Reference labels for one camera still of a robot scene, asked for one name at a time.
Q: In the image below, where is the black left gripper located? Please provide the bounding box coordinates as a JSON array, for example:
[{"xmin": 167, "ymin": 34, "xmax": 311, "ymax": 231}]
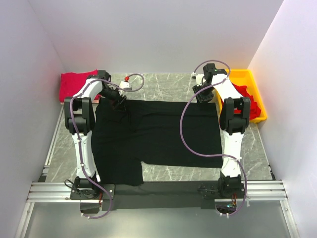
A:
[{"xmin": 99, "ymin": 86, "xmax": 127, "ymax": 112}]

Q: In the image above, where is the aluminium frame rail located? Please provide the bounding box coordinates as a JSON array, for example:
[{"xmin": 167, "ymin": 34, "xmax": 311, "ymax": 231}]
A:
[{"xmin": 17, "ymin": 180, "xmax": 299, "ymax": 238}]

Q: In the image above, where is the red t shirt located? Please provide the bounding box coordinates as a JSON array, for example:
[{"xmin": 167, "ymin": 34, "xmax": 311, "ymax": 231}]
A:
[{"xmin": 231, "ymin": 84, "xmax": 262, "ymax": 122}]

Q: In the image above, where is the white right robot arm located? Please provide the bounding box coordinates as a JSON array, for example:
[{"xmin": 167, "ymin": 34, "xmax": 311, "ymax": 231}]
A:
[{"xmin": 191, "ymin": 60, "xmax": 251, "ymax": 198}]

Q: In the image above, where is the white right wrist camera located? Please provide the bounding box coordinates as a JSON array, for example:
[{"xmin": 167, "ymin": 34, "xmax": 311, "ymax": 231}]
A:
[{"xmin": 191, "ymin": 72, "xmax": 206, "ymax": 86}]

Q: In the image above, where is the yellow plastic bin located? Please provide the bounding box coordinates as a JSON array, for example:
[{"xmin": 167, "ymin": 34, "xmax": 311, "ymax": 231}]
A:
[{"xmin": 215, "ymin": 69, "xmax": 267, "ymax": 123}]

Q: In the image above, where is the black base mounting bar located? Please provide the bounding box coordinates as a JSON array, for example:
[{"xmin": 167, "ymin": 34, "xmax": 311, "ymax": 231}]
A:
[{"xmin": 70, "ymin": 179, "xmax": 245, "ymax": 214}]

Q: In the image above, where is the black t shirt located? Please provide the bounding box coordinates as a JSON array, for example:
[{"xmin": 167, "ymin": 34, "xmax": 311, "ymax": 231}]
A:
[{"xmin": 92, "ymin": 98, "xmax": 223, "ymax": 186}]

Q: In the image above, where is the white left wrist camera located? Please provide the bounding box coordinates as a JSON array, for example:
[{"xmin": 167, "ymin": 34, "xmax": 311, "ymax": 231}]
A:
[{"xmin": 119, "ymin": 81, "xmax": 132, "ymax": 92}]

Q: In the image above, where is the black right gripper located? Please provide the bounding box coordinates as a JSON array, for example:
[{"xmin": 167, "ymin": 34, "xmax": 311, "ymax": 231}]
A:
[{"xmin": 192, "ymin": 83, "xmax": 214, "ymax": 107}]

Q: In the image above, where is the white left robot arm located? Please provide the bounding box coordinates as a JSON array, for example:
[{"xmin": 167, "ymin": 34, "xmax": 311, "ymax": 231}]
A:
[{"xmin": 64, "ymin": 70, "xmax": 132, "ymax": 199}]

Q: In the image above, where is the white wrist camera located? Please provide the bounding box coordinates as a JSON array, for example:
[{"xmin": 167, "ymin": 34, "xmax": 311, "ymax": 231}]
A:
[
  {"xmin": 191, "ymin": 72, "xmax": 206, "ymax": 86},
  {"xmin": 119, "ymin": 81, "xmax": 132, "ymax": 92}
]

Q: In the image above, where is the folded magenta t shirt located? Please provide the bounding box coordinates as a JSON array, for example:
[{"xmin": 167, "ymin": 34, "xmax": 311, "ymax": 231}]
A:
[{"xmin": 59, "ymin": 70, "xmax": 98, "ymax": 103}]

